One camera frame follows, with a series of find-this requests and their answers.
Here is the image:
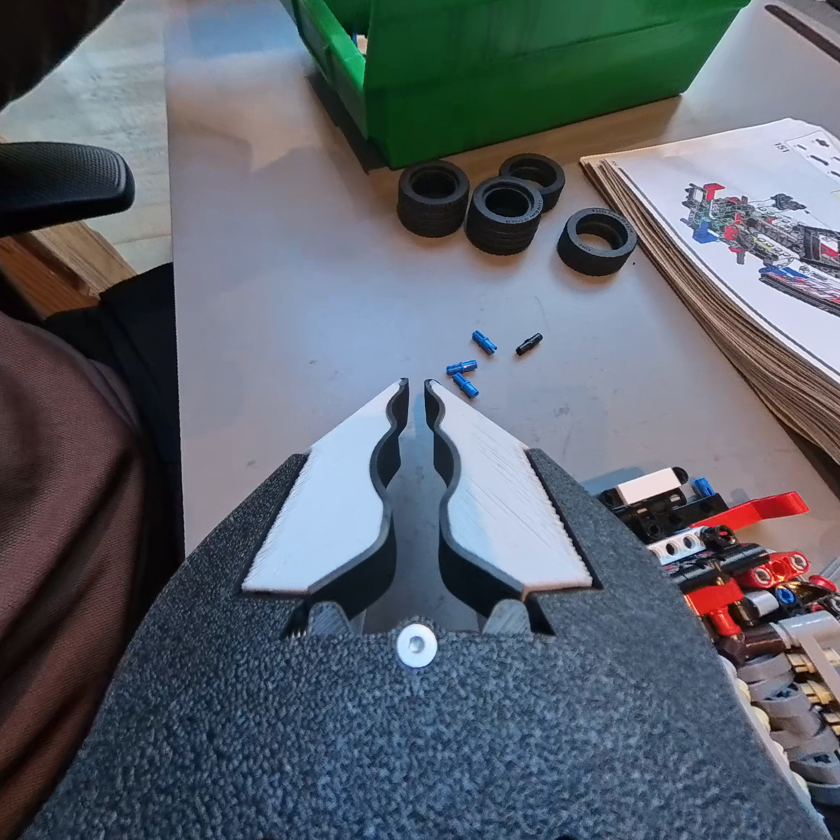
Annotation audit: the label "green plastic bin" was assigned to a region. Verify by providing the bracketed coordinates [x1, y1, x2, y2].
[282, 0, 752, 170]

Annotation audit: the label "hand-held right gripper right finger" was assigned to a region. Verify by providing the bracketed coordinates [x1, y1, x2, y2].
[423, 378, 595, 619]

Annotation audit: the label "grey desk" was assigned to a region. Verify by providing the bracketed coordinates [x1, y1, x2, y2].
[163, 0, 840, 634]

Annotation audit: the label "black chair armrest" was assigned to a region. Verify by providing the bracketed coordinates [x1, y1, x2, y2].
[0, 141, 136, 237]

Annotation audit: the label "wooden cabinet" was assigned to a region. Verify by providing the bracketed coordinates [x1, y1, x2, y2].
[0, 220, 137, 320]

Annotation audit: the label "brick model race car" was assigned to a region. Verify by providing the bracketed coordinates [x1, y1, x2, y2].
[596, 465, 840, 834]

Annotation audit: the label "person's black trousers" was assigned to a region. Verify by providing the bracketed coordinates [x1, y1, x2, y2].
[46, 262, 185, 578]

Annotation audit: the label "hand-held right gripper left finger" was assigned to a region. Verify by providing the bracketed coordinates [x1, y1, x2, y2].
[241, 377, 410, 619]

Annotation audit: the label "black rubber tyre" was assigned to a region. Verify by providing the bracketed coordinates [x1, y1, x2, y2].
[499, 153, 566, 211]
[397, 161, 471, 238]
[557, 208, 638, 277]
[465, 176, 543, 257]

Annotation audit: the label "open instruction booklet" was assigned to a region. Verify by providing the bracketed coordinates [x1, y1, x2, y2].
[579, 118, 840, 466]

